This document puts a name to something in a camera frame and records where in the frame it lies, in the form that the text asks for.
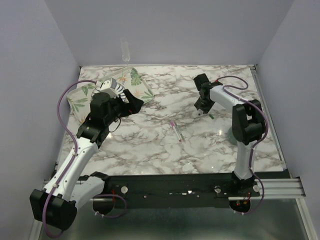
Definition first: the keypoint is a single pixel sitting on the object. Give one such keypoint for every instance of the teal ceramic mug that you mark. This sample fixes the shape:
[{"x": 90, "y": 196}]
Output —
[{"x": 231, "y": 137}]

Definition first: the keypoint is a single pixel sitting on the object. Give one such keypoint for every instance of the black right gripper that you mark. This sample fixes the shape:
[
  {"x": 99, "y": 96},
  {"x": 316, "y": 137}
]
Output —
[{"x": 205, "y": 108}]

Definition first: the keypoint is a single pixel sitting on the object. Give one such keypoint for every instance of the white marker with pink tip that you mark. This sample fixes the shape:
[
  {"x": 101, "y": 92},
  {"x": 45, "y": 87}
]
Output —
[{"x": 177, "y": 132}]

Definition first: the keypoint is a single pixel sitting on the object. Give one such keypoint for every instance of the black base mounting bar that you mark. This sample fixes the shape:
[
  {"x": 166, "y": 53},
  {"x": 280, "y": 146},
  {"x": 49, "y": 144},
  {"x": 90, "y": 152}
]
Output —
[{"x": 171, "y": 191}]

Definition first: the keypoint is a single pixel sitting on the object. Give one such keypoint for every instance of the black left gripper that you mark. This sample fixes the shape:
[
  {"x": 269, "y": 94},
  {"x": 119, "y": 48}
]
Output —
[{"x": 134, "y": 106}]

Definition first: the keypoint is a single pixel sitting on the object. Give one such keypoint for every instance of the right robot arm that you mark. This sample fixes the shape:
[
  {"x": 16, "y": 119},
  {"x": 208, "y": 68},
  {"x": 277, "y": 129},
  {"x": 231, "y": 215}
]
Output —
[{"x": 249, "y": 125}]

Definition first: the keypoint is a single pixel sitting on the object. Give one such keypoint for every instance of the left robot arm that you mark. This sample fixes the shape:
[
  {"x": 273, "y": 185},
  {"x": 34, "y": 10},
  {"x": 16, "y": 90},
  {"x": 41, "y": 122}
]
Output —
[{"x": 57, "y": 203}]

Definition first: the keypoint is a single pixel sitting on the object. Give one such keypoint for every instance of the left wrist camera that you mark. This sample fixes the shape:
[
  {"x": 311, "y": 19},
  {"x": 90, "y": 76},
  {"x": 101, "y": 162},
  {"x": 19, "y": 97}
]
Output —
[{"x": 109, "y": 86}]

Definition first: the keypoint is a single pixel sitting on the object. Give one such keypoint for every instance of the floral rectangular tray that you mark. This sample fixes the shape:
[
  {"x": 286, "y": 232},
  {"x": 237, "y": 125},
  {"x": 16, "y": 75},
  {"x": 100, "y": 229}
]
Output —
[{"x": 129, "y": 77}]

